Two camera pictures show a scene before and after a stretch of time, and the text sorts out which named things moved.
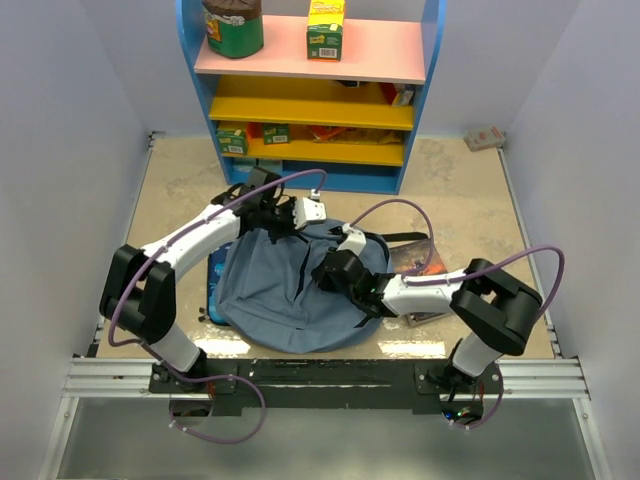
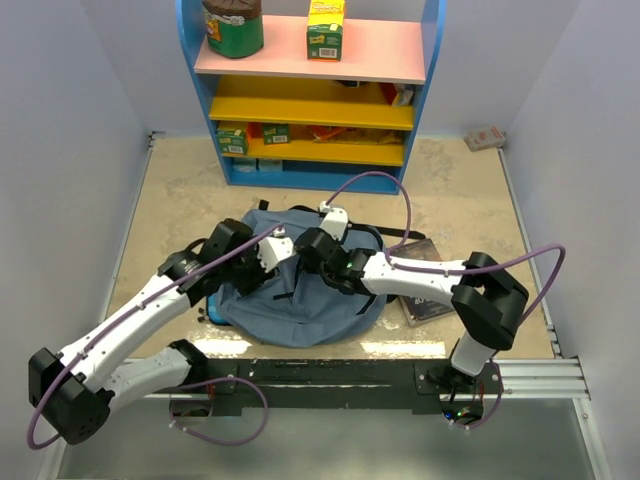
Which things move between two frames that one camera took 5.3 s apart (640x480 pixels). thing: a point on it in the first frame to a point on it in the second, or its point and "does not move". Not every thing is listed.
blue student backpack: (267, 294) does not move
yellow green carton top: (325, 30) does not move
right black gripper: (322, 279) to (334, 241)
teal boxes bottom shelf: (245, 165) does not move
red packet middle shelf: (396, 94) does not move
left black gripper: (289, 230) to (259, 277)
